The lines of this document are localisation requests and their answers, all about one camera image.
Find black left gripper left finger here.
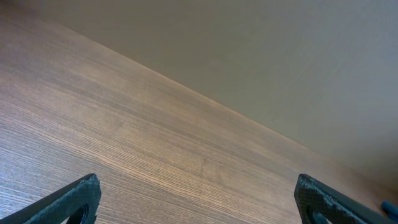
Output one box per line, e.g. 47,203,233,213
1,174,101,224

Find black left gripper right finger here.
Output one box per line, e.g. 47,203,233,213
294,174,397,224

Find navy blue garment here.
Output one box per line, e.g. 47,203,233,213
381,201,398,222

